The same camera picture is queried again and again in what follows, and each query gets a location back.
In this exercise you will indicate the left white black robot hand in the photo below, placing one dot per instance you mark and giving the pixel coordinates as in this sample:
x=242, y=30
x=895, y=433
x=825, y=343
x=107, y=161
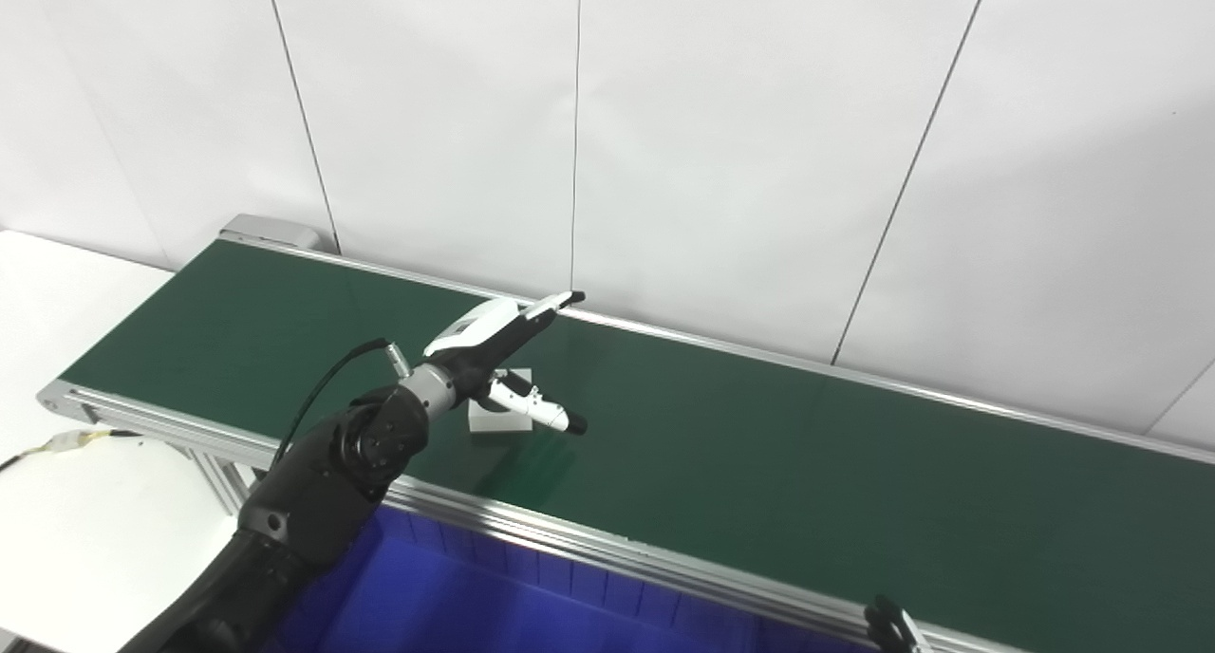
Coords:
x=479, y=335

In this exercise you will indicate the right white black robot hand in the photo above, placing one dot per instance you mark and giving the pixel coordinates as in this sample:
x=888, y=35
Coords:
x=892, y=629

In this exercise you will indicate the white plastic part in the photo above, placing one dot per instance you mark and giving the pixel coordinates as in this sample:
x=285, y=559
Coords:
x=494, y=419

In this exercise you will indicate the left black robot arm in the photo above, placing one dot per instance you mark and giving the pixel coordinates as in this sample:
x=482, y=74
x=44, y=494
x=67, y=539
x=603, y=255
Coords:
x=323, y=492

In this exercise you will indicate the green conveyor belt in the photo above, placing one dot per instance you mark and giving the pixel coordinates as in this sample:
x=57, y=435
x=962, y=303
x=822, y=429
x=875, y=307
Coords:
x=759, y=444
x=532, y=525

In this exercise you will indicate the blue plastic bin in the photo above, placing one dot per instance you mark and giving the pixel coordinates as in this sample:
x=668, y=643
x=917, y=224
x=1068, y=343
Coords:
x=494, y=606

